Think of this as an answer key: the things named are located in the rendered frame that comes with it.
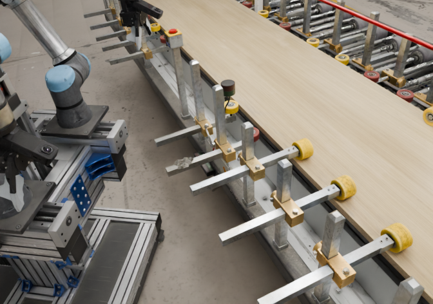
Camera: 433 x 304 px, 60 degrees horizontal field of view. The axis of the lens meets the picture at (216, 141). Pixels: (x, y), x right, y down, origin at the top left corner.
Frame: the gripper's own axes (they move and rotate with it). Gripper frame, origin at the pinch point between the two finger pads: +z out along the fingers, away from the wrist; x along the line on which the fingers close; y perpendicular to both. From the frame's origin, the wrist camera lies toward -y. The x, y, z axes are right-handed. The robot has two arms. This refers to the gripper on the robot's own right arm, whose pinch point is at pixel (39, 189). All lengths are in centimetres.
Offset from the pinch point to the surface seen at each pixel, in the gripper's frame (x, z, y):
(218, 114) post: -74, 28, -30
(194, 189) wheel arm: -37, 36, -27
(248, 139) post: -54, 24, -45
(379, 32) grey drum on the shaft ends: -208, 48, -119
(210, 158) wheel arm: -67, 46, -27
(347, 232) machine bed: -36, 52, -83
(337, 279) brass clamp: -8, 37, -76
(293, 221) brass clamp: -27, 36, -63
